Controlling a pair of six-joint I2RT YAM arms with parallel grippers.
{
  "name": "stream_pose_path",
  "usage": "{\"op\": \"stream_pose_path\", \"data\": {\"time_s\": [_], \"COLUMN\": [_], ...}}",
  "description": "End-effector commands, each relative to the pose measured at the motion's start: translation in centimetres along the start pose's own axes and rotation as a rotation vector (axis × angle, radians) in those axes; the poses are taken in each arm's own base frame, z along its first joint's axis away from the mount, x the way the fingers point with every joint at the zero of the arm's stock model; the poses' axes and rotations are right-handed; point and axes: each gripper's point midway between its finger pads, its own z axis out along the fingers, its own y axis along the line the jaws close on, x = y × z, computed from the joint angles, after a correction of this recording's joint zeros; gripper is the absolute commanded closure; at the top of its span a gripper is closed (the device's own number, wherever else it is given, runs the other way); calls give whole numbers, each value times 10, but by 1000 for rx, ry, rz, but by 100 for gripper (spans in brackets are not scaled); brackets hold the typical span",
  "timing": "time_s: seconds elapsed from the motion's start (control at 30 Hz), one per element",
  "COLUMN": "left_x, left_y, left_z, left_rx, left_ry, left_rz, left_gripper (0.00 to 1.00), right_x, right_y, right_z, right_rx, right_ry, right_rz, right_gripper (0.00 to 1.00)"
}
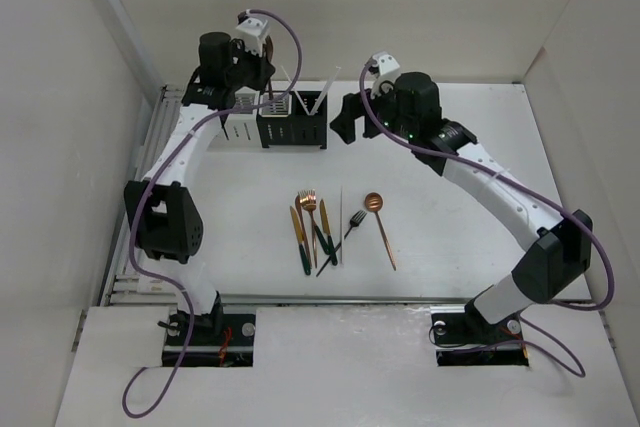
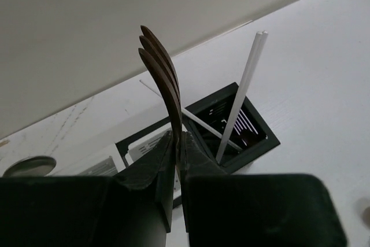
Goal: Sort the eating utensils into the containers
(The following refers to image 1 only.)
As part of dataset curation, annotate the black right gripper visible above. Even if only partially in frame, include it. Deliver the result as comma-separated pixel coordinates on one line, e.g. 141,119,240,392
329,75,417,144

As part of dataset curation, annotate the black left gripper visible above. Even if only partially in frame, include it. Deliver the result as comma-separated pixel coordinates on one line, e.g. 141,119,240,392
225,39,274,92

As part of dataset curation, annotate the small copper fork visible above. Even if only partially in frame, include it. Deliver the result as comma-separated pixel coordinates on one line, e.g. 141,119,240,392
265,36,274,62

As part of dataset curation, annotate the copper spoon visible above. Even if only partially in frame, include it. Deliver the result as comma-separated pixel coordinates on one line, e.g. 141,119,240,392
364,192,397,271

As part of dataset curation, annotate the copper chopstick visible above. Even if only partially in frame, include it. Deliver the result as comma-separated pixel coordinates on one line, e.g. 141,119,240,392
280,65,311,116

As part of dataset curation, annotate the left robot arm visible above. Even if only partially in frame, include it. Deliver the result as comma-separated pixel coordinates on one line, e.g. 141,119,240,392
124,32,275,344

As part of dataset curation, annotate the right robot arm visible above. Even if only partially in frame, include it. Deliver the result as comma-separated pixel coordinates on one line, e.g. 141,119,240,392
330,72,594,344

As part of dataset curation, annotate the white insert in black container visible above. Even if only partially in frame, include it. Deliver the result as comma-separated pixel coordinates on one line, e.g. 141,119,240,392
258,91,292,118

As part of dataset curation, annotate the black slotted utensil container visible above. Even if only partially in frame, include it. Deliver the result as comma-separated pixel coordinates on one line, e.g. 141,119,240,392
257,90,328,150

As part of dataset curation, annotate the white slotted utensil container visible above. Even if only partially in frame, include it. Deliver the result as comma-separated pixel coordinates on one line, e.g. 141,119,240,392
208,89,262,151

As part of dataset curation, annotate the black fork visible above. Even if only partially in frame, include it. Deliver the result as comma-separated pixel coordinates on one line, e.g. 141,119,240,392
334,210,367,258

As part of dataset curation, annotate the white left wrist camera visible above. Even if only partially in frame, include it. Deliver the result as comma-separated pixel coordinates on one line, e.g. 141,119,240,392
235,17,270,57

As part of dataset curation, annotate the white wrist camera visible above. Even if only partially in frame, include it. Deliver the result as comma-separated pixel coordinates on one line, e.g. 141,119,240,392
368,51,401,82
235,17,270,57

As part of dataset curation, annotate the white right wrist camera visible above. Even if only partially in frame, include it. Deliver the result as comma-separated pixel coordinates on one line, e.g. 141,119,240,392
368,51,401,82

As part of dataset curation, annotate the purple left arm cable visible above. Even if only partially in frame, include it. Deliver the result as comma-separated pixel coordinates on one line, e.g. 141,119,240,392
122,8,304,418

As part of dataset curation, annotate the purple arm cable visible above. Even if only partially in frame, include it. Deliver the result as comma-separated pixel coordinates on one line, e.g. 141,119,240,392
359,60,616,378
122,8,304,418

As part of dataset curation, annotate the gold knife green handle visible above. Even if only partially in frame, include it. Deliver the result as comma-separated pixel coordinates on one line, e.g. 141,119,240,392
320,199,336,256
290,207,311,276

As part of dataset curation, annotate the aluminium frame rail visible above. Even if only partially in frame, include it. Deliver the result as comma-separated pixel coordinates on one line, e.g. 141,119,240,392
96,85,174,306

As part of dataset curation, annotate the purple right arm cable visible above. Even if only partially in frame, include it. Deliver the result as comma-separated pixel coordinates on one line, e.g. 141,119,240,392
359,60,616,378

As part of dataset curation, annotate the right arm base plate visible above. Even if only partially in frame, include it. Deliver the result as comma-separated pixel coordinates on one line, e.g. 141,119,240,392
429,312,529,367

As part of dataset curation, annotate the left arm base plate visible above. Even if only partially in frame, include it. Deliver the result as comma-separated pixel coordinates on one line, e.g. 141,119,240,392
158,311,256,368

